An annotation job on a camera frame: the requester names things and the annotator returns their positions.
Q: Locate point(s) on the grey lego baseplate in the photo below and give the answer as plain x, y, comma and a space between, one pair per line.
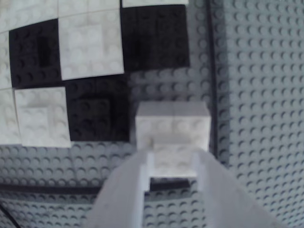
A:
261, 95

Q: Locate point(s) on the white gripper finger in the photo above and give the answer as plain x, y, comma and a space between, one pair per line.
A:
225, 204
121, 202

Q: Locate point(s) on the black lego cube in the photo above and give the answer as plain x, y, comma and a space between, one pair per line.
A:
95, 111
154, 38
26, 52

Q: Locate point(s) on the white lego cube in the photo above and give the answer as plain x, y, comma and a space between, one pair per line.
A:
90, 45
42, 116
154, 2
171, 128
88, 7
8, 116
28, 14
4, 59

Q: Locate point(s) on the dark grey lego frame bar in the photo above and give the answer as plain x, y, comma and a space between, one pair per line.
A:
47, 188

